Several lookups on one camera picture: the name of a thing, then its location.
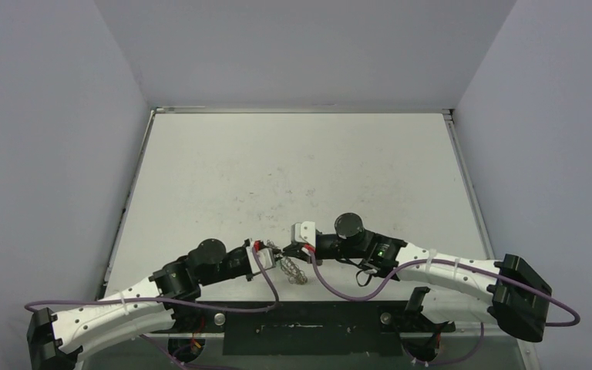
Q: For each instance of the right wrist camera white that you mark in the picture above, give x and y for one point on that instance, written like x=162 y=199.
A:
x=304 y=233

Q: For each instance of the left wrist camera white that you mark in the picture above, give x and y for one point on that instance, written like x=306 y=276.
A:
x=260 y=256

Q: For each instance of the silver keyring disc with rings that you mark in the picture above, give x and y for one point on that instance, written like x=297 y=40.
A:
x=293 y=273

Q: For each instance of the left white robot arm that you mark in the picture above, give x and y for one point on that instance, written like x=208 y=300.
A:
x=165 y=300

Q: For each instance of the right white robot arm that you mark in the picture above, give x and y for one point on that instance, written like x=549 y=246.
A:
x=508 y=293

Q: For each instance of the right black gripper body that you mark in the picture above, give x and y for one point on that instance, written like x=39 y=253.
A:
x=305 y=249

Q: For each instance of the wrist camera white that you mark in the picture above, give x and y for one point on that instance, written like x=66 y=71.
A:
x=260 y=256
x=304 y=233

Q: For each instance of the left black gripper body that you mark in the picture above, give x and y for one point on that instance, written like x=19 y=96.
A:
x=233 y=268

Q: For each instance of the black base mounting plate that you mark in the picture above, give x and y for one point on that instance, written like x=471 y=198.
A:
x=383 y=328

